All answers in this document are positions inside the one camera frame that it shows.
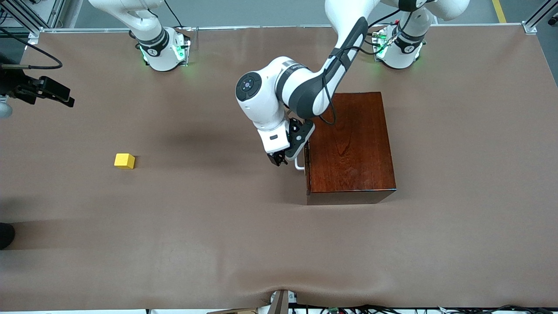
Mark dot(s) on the black round object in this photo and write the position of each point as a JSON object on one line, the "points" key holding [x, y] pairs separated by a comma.
{"points": [[5, 235]]}

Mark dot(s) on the dark brown wooden cabinet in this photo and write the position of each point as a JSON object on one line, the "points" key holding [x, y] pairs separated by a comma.
{"points": [[357, 152]]}

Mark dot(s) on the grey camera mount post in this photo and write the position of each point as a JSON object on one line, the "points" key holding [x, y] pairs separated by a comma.
{"points": [[279, 303]]}

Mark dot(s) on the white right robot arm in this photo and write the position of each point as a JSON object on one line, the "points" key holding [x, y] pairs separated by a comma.
{"points": [[159, 50]]}

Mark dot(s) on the aluminium frame strut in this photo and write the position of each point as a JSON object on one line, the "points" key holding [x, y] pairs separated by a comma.
{"points": [[529, 27], [54, 13]]}

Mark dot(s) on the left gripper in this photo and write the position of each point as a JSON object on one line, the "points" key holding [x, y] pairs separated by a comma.
{"points": [[279, 157]]}

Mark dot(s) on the yellow cube block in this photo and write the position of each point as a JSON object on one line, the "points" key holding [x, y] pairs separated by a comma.
{"points": [[124, 160]]}

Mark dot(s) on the cardboard piece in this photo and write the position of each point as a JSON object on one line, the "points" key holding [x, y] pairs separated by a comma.
{"points": [[235, 312]]}

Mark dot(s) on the brown table cover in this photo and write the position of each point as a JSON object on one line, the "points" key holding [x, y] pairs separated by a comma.
{"points": [[130, 244]]}

